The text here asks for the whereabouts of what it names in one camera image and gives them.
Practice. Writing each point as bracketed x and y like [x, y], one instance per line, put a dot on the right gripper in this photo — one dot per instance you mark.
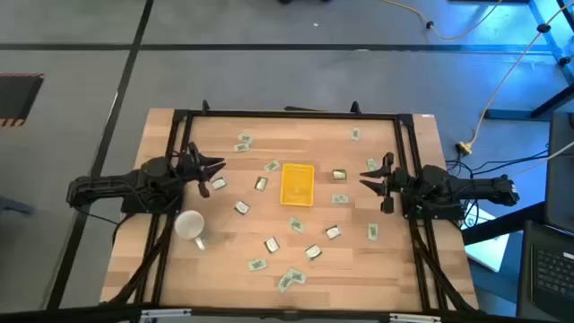
[397, 184]

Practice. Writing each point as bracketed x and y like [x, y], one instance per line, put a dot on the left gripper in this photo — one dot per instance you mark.
[192, 166]

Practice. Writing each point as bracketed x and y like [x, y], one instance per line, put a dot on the white Truvia sweetener packet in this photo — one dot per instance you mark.
[241, 207]
[261, 183]
[333, 232]
[339, 174]
[272, 244]
[219, 182]
[313, 252]

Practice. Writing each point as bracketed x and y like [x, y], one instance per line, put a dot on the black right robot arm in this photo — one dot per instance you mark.
[471, 188]

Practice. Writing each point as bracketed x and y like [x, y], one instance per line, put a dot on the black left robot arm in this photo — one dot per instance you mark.
[112, 184]

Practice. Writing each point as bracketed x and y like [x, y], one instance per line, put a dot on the white mug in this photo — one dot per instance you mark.
[189, 224]

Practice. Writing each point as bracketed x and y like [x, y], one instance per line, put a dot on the yellow plastic basket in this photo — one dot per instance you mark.
[297, 184]

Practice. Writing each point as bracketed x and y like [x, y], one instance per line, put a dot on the white flat panel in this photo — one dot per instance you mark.
[486, 251]

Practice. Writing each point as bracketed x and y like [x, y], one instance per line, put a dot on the black metal bar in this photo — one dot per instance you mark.
[502, 224]

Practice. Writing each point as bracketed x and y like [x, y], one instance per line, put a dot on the black laptop with keyboard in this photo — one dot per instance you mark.
[551, 273]

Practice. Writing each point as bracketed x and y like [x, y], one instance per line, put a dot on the blue-lit metal stand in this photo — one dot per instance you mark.
[554, 45]

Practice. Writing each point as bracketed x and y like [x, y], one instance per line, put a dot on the black aluminium table frame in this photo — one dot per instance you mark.
[291, 115]

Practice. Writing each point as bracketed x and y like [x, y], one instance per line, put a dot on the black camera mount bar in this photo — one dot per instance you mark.
[287, 316]

